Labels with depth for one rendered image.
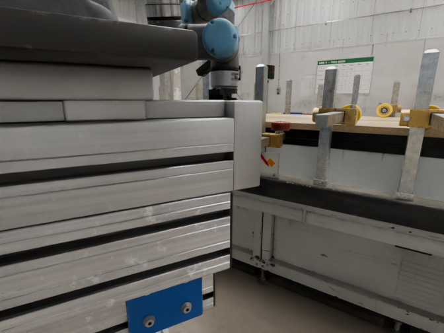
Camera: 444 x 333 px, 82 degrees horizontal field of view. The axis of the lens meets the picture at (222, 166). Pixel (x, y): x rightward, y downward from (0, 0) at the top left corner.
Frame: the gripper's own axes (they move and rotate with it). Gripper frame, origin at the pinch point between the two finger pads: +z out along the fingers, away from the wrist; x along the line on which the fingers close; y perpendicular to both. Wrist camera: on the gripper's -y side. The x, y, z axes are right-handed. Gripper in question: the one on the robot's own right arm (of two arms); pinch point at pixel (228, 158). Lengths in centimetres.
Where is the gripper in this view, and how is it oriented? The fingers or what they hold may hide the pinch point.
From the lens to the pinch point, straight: 77.1
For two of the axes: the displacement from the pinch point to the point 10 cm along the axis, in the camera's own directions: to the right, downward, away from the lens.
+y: -5.5, 2.1, -8.1
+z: 0.0, 9.7, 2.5
